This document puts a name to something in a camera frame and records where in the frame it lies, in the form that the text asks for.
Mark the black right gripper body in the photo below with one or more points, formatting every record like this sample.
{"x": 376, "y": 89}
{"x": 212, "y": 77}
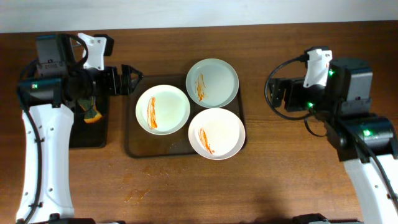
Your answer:
{"x": 288, "y": 94}

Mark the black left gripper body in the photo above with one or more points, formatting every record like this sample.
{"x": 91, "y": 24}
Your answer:
{"x": 115, "y": 81}

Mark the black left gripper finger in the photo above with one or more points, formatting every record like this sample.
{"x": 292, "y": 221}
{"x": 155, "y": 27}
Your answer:
{"x": 128, "y": 88}
{"x": 130, "y": 73}

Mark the orange green sponge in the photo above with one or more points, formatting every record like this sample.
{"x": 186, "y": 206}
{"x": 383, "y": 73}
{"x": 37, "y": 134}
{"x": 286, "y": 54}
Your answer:
{"x": 90, "y": 113}

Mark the cream plate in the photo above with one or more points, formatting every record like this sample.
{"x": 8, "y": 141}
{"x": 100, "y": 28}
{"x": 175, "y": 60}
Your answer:
{"x": 162, "y": 110}

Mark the white plate with sauce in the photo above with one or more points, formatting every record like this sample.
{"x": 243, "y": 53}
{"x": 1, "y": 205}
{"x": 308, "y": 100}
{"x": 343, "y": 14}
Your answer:
{"x": 216, "y": 134}

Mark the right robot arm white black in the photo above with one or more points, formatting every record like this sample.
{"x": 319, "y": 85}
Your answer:
{"x": 366, "y": 143}

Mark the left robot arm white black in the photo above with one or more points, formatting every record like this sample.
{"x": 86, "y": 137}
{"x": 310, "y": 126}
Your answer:
{"x": 64, "y": 95}

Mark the small black tray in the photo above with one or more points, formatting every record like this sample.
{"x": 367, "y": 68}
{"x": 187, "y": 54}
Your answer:
{"x": 90, "y": 135}

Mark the large brown serving tray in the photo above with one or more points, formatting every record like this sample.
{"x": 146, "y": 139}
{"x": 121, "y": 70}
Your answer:
{"x": 141, "y": 144}

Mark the pale blue plate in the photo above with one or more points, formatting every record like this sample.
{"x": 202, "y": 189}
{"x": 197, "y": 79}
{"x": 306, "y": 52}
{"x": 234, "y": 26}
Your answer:
{"x": 212, "y": 83}

